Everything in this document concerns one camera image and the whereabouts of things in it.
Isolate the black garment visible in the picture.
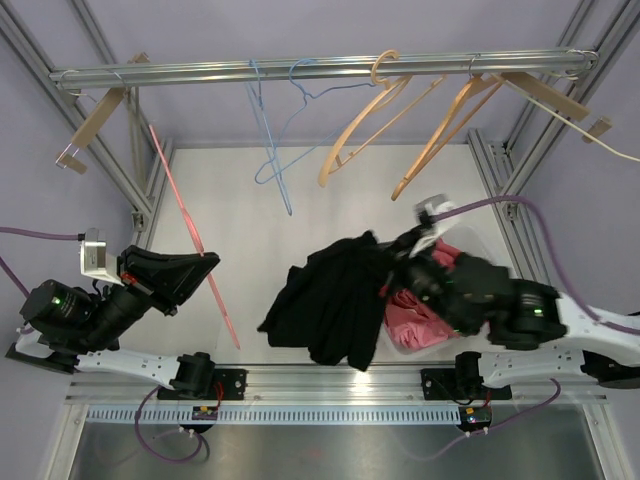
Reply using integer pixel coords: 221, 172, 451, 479
257, 230, 391, 372

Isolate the left pale wooden hanger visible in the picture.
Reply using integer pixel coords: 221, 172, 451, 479
55, 69, 145, 178

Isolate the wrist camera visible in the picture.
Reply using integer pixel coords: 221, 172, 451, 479
79, 228, 122, 285
409, 194, 458, 257

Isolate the aluminium hanging rail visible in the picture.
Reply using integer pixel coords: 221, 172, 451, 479
49, 47, 599, 90

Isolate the pale flat wooden hanger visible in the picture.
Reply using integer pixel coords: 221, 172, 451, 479
492, 72, 639, 162

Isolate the orange wooden hanger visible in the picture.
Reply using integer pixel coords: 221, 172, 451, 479
391, 74, 500, 201

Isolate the pink wire hanger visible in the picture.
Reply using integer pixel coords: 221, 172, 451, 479
148, 124, 241, 350

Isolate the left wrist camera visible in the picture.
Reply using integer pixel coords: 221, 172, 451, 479
79, 228, 122, 285

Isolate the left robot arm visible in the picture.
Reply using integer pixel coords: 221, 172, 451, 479
6, 245, 220, 399

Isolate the light wooden hanger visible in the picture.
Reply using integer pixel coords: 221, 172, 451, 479
317, 49, 447, 188

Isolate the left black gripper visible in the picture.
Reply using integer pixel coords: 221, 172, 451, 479
74, 247, 219, 354

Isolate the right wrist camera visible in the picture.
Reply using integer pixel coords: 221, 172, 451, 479
409, 194, 458, 257

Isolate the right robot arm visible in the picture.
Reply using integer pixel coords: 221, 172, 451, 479
381, 227, 639, 399

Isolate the white plastic basket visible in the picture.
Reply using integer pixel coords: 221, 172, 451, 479
381, 225, 494, 359

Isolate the light pink t shirt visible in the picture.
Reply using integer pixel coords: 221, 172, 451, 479
383, 302, 458, 351

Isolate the front aluminium rail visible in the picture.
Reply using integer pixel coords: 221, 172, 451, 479
64, 363, 609, 405

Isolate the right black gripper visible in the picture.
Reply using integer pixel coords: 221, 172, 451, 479
351, 227, 467, 337

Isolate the white cable duct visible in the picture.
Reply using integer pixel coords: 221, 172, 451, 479
86, 404, 461, 426

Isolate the dark pink t shirt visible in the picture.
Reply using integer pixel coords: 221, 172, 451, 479
386, 239, 463, 321

